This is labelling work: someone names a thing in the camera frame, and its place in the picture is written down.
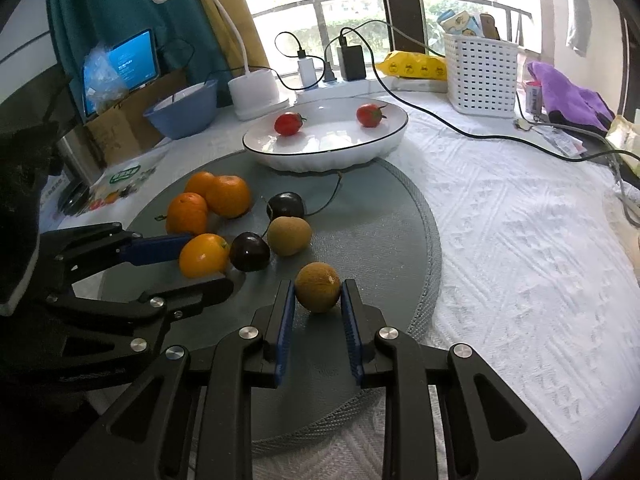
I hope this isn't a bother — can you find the clear plastic bag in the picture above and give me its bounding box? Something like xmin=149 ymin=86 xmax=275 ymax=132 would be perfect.
xmin=81 ymin=42 xmax=132 ymax=111

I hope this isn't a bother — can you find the white charger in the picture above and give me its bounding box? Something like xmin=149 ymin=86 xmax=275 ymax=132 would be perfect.
xmin=297 ymin=57 xmax=319 ymax=88

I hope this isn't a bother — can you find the orange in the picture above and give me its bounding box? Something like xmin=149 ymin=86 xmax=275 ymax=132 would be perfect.
xmin=184 ymin=171 xmax=217 ymax=200
xmin=178 ymin=233 xmax=231 ymax=279
xmin=166 ymin=192 xmax=210 ymax=237
xmin=205 ymin=175 xmax=252 ymax=219

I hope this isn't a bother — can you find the dark window post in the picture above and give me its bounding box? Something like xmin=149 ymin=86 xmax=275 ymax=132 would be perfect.
xmin=374 ymin=0 xmax=426 ymax=56

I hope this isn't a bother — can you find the white desk lamp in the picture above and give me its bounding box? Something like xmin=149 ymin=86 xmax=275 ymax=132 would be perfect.
xmin=146 ymin=0 xmax=292 ymax=122

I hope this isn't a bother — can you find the teal curtain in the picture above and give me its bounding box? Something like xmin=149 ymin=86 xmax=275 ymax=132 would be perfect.
xmin=45 ymin=0 xmax=211 ymax=111

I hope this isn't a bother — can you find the yellow curtain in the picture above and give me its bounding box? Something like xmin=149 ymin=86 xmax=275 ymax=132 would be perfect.
xmin=195 ymin=0 xmax=273 ymax=68

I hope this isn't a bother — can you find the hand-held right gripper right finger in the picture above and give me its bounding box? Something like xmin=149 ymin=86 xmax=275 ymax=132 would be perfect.
xmin=340 ymin=280 xmax=583 ymax=480

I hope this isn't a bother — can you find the balcony railing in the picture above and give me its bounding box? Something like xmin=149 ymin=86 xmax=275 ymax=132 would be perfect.
xmin=250 ymin=0 xmax=543 ymax=56

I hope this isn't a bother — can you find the hanging garment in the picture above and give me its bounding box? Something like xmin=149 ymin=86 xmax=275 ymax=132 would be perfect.
xmin=565 ymin=0 xmax=588 ymax=56

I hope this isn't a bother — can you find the dark purple cherry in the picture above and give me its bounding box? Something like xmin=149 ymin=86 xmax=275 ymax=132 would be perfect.
xmin=263 ymin=172 xmax=343 ymax=222
xmin=229 ymin=231 xmax=271 ymax=273

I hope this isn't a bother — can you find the printed packet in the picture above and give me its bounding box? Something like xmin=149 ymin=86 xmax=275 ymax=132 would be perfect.
xmin=436 ymin=10 xmax=483 ymax=38

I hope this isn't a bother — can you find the white plastic basket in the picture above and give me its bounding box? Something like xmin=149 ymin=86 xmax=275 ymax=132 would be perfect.
xmin=443 ymin=31 xmax=517 ymax=117

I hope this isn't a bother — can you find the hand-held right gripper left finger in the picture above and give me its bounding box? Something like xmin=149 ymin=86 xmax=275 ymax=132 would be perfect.
xmin=52 ymin=280 xmax=296 ymax=480

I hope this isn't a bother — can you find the white power strip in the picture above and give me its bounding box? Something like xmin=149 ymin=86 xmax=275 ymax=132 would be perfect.
xmin=287 ymin=77 xmax=396 ymax=106

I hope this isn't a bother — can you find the white plate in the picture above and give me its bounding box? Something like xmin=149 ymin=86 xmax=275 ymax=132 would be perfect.
xmin=242 ymin=97 xmax=409 ymax=173

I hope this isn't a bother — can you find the black charger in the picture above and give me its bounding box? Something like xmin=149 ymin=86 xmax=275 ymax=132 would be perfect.
xmin=336 ymin=45 xmax=367 ymax=82

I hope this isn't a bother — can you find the brown kiwi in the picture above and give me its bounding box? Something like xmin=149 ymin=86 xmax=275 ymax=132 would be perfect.
xmin=266 ymin=216 xmax=313 ymax=257
xmin=294 ymin=262 xmax=342 ymax=314

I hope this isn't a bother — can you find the short black charger cable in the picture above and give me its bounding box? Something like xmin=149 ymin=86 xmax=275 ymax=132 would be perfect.
xmin=274 ymin=31 xmax=307 ymax=61

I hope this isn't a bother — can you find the white tablecloth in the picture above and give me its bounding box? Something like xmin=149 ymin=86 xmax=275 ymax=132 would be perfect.
xmin=37 ymin=87 xmax=640 ymax=480

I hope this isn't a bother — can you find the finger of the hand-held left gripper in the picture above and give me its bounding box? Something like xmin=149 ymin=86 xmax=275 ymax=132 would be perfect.
xmin=45 ymin=276 xmax=235 ymax=361
xmin=40 ymin=221 xmax=195 ymax=291

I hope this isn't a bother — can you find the tablet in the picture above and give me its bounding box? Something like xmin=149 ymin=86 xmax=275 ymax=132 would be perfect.
xmin=82 ymin=28 xmax=162 ymax=117

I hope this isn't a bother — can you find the metal container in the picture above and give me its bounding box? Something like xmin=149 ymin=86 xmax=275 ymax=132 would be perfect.
xmin=54 ymin=127 xmax=108 ymax=217

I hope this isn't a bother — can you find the cardboard box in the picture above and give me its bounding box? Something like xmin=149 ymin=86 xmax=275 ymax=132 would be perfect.
xmin=82 ymin=67 xmax=188 ymax=173

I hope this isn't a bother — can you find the long black charger cable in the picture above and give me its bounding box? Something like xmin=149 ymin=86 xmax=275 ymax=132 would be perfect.
xmin=324 ymin=19 xmax=618 ymax=163

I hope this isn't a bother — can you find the red tomato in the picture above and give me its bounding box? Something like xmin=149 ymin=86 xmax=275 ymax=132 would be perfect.
xmin=356 ymin=103 xmax=388 ymax=128
xmin=274 ymin=112 xmax=307 ymax=137

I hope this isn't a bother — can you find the tissue packet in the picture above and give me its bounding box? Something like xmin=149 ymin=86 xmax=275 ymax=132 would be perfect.
xmin=604 ymin=115 xmax=640 ymax=176

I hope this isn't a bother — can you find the printed plastic bag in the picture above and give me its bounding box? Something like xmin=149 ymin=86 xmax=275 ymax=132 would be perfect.
xmin=40 ymin=147 xmax=171 ymax=231

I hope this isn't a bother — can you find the purple cloth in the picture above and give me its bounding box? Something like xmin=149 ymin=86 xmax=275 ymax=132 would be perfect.
xmin=526 ymin=61 xmax=616 ymax=123

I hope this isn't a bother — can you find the small white carton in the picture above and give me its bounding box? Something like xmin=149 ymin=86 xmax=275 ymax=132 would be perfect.
xmin=522 ymin=80 xmax=545 ymax=116

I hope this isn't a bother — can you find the yellow packet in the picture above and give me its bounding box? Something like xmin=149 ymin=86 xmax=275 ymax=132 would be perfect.
xmin=375 ymin=51 xmax=448 ymax=81

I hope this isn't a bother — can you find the brown packet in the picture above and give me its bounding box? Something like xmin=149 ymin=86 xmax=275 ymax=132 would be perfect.
xmin=480 ymin=12 xmax=502 ymax=41

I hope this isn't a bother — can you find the blue bowl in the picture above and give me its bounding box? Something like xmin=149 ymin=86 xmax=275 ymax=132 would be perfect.
xmin=143 ymin=79 xmax=220 ymax=140

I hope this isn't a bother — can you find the white label packet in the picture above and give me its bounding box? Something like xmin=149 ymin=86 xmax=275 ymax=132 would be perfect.
xmin=532 ymin=125 xmax=588 ymax=158

